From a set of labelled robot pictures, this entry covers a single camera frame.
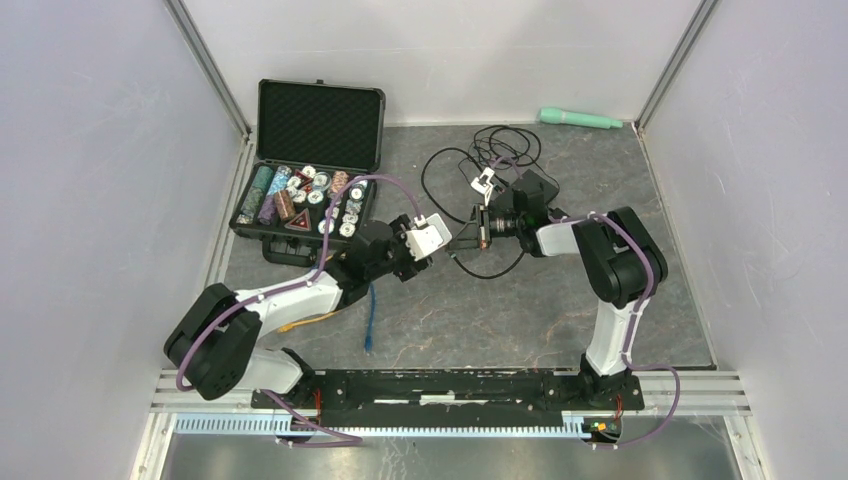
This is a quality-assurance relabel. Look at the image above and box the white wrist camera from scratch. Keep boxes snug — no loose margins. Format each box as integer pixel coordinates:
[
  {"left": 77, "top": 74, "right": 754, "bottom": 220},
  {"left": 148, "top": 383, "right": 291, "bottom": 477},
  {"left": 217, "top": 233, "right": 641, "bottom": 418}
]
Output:
[
  {"left": 406, "top": 216, "right": 439, "bottom": 260},
  {"left": 469, "top": 167, "right": 495, "bottom": 207}
]

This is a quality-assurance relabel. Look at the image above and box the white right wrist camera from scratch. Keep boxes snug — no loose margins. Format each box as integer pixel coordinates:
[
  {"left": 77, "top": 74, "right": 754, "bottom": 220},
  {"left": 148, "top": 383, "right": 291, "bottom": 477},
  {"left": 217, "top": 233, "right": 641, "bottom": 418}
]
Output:
[{"left": 469, "top": 167, "right": 495, "bottom": 207}]

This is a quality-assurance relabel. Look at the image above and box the black poker chip case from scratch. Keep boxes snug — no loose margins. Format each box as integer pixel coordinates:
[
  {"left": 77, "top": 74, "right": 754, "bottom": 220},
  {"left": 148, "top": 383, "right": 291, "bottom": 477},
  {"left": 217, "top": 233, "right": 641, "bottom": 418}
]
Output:
[{"left": 229, "top": 79, "right": 386, "bottom": 267}]

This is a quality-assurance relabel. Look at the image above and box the white network switch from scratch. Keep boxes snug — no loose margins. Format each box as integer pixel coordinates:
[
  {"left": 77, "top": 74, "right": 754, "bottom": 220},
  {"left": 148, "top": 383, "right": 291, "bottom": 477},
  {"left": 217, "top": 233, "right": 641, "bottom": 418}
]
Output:
[{"left": 424, "top": 213, "right": 453, "bottom": 249}]

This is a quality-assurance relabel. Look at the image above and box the black router box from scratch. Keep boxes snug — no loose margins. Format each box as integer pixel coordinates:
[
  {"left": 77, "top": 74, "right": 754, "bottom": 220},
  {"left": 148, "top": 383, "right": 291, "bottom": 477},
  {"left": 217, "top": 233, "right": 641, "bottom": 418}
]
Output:
[{"left": 511, "top": 170, "right": 560, "bottom": 205}]

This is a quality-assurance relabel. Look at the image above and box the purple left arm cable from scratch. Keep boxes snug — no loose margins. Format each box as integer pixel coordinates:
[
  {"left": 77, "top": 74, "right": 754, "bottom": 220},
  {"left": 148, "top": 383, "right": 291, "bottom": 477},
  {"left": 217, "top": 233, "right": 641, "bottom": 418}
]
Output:
[{"left": 173, "top": 173, "right": 425, "bottom": 450}]

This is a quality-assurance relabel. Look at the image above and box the black power cable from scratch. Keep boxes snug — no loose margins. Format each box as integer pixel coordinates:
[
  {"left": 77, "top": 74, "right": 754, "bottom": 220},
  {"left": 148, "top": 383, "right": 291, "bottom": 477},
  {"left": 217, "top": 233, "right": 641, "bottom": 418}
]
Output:
[{"left": 421, "top": 125, "right": 545, "bottom": 227}]

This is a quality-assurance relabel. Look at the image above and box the yellow ethernet cable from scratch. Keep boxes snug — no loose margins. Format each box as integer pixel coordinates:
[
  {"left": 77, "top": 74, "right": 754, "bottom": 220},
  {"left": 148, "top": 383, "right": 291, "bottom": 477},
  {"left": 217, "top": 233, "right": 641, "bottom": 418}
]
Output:
[{"left": 276, "top": 311, "right": 342, "bottom": 334}]

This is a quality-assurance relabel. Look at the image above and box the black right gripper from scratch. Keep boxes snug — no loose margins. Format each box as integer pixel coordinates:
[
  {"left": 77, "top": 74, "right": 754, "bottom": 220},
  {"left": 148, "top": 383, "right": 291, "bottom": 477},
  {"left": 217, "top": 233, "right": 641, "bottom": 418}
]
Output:
[{"left": 446, "top": 203, "right": 525, "bottom": 251}]

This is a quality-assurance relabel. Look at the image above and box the mint green flashlight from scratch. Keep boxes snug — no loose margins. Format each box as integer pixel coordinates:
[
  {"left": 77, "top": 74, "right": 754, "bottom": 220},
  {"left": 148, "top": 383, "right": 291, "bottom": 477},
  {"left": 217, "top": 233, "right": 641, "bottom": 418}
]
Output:
[{"left": 538, "top": 107, "right": 624, "bottom": 130}]

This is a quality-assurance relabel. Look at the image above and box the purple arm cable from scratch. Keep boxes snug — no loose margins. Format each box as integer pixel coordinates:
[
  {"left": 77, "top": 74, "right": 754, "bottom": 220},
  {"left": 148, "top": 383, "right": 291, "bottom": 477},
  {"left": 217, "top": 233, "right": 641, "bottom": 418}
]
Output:
[
  {"left": 173, "top": 173, "right": 425, "bottom": 450},
  {"left": 490, "top": 155, "right": 684, "bottom": 450}
]

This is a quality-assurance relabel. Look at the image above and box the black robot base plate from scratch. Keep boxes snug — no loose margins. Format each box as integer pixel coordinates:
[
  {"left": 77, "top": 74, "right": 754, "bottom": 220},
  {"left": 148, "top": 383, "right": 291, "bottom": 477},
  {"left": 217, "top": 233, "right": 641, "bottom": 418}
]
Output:
[{"left": 281, "top": 368, "right": 645, "bottom": 428}]

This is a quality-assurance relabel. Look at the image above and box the aluminium frame rail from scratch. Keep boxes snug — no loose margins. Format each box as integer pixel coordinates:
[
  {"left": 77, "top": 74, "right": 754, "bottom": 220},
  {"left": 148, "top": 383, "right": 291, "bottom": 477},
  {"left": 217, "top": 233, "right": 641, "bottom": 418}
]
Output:
[{"left": 148, "top": 368, "right": 753, "bottom": 417}]

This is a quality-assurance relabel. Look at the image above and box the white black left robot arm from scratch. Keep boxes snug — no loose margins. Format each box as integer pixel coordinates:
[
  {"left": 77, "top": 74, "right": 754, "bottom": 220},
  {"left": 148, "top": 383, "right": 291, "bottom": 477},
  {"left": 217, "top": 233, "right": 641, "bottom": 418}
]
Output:
[{"left": 163, "top": 214, "right": 453, "bottom": 408}]

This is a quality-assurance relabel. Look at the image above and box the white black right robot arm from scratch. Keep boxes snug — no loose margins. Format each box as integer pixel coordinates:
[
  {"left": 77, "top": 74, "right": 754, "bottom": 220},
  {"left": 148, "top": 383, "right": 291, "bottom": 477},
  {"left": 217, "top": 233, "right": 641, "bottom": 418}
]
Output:
[{"left": 448, "top": 186, "right": 668, "bottom": 408}]

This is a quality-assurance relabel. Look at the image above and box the black cable with green plug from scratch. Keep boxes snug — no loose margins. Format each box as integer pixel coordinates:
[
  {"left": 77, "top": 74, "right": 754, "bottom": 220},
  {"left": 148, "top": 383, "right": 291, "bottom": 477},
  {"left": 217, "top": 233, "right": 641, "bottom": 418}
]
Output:
[{"left": 445, "top": 245, "right": 528, "bottom": 281}]

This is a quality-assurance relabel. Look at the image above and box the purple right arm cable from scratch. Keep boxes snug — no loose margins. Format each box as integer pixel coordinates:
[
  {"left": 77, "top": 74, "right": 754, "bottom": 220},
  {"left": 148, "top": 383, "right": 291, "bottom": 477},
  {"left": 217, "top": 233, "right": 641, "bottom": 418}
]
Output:
[{"left": 490, "top": 155, "right": 684, "bottom": 450}]

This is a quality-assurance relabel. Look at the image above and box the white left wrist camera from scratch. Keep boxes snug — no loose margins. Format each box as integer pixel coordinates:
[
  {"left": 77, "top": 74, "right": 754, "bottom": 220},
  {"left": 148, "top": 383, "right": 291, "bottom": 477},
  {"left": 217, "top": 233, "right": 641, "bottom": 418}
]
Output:
[{"left": 406, "top": 216, "right": 439, "bottom": 260}]

